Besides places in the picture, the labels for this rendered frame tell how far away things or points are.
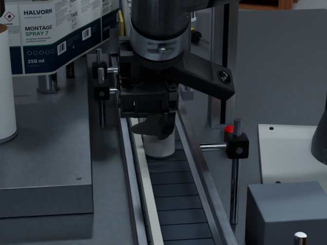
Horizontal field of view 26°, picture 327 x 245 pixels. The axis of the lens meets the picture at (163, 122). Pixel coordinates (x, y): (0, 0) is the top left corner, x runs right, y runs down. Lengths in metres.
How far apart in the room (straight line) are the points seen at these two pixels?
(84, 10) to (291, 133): 0.51
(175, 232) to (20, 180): 0.27
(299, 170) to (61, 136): 0.41
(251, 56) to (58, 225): 0.90
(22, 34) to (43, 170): 0.37
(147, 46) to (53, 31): 0.53
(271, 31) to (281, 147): 0.80
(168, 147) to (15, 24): 0.43
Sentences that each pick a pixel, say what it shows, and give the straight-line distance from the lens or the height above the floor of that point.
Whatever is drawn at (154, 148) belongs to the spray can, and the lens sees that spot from 1.12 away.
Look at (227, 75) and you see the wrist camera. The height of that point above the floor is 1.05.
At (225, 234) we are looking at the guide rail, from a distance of 0.78.
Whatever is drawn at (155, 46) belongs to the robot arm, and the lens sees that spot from 0.89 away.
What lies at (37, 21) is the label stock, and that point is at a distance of 1.38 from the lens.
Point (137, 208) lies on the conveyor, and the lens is 1.00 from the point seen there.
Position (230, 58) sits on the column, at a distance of 1.33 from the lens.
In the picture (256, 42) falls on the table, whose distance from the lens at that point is 1.94.
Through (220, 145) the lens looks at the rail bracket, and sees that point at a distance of 1.00.
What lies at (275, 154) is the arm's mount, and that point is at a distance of 1.25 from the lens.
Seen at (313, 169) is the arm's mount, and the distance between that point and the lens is 1.21.
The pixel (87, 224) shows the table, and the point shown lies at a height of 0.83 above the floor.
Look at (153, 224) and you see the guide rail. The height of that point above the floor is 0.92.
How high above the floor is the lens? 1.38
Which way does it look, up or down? 23 degrees down
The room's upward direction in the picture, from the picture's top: straight up
